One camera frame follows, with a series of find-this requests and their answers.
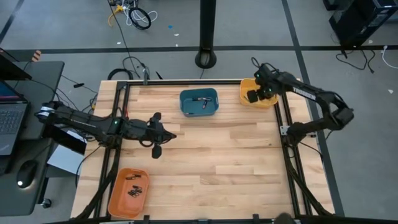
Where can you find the black aluminium table frame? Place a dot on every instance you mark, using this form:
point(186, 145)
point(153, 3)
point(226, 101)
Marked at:
point(186, 82)

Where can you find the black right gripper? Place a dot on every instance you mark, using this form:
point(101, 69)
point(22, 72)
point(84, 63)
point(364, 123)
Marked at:
point(269, 88)

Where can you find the black caster wheel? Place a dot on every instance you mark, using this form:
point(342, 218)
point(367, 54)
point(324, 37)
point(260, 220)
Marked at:
point(46, 203)

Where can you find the open grey laptop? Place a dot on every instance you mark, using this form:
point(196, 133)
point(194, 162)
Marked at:
point(11, 121)

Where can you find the black angled screen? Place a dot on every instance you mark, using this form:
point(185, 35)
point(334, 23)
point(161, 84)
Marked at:
point(9, 68)

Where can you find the black computer mouse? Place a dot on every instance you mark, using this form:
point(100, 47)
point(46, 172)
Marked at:
point(26, 174)

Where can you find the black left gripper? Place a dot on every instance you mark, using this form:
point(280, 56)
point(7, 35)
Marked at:
point(144, 130)

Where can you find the black equipment rack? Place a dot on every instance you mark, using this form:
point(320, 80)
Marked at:
point(354, 25)

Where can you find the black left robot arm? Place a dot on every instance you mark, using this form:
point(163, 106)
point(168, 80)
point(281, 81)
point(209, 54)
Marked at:
point(81, 119)

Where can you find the black side desk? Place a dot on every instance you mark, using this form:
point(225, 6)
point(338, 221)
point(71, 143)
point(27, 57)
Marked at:
point(46, 81)

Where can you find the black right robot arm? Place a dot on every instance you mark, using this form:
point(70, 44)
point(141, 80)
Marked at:
point(311, 93)

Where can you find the teal plastic bin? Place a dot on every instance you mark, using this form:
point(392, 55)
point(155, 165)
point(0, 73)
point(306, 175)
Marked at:
point(199, 109)

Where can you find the metal clamp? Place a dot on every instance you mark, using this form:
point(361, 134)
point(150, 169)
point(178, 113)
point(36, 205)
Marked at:
point(145, 77)

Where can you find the white flat box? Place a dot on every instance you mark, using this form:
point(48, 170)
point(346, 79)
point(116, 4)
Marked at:
point(63, 161)

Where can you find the black stand pole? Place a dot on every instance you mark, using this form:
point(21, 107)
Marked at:
point(207, 31)

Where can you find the small black plug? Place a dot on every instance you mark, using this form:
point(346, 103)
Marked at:
point(78, 84)

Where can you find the orange striped object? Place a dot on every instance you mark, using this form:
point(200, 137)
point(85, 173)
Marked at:
point(36, 56)

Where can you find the black flat panel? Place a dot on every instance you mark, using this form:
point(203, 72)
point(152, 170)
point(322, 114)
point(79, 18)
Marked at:
point(66, 143)

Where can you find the orange plastic bin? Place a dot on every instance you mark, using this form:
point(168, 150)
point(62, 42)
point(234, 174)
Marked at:
point(121, 205)

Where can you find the yellow plastic bin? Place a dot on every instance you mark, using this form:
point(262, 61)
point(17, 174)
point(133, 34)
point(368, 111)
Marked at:
point(244, 84)

